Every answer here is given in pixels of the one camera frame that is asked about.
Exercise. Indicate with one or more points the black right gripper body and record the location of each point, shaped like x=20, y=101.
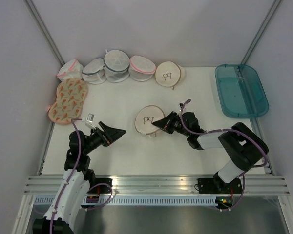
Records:
x=175, y=125

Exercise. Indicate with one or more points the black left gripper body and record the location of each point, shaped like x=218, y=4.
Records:
x=95, y=140

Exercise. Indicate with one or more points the beige round glasses laundry bag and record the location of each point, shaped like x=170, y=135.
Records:
x=145, y=118

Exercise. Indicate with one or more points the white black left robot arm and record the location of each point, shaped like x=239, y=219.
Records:
x=77, y=179

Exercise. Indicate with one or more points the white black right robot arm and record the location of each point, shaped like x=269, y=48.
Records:
x=242, y=145

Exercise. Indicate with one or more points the beige round bag with glasses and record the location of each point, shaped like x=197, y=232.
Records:
x=169, y=74

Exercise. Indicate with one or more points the floral peanut-shaped laundry bag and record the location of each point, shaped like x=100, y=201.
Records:
x=70, y=97

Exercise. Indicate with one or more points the white pink-zip mesh bag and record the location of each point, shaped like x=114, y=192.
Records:
x=140, y=68

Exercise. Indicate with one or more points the white blue-trim mesh bag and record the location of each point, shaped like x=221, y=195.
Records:
x=94, y=72

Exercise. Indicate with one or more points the tall white blue-zip mesh bag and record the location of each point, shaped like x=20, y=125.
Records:
x=116, y=63

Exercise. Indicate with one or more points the white pink-trim mesh bag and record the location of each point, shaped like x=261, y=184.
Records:
x=72, y=69

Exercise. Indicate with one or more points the teal transparent plastic bin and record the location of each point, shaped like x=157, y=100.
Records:
x=240, y=91

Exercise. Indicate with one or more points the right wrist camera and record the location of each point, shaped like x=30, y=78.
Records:
x=180, y=106

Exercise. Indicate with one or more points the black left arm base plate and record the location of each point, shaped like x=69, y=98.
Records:
x=101, y=186

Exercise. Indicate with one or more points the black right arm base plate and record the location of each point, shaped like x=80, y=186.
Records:
x=211, y=186

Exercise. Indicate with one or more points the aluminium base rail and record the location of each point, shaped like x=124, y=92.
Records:
x=256, y=185

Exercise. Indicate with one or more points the white slotted cable duct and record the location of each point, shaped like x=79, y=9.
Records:
x=157, y=201

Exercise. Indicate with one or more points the left aluminium corner post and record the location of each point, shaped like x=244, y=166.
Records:
x=44, y=30

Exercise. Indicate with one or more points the aluminium corner post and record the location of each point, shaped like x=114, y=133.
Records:
x=44, y=30
x=261, y=30

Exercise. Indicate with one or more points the right aluminium corner post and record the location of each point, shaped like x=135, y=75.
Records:
x=261, y=30

